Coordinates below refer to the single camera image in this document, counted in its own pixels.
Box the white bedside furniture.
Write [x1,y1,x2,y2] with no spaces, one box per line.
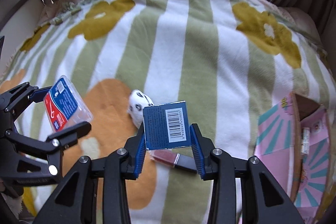
[1,0,45,72]

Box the floral striped blanket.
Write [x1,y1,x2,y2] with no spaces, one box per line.
[1,0,335,223]

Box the white spotted sock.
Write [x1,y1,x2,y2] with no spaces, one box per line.
[127,89,154,128]

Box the white plastic packet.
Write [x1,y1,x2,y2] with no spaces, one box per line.
[301,127,310,156]

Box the dark red lipstick box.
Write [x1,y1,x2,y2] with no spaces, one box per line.
[149,149,197,174]

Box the blue barcode box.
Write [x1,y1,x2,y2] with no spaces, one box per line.
[143,101,191,151]

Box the clear blue red package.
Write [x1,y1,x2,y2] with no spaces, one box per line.
[43,75,93,132]

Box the pink cardboard box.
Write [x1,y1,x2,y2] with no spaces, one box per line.
[255,93,330,223]

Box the person's left hand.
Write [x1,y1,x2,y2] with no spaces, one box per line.
[0,180,17,198]

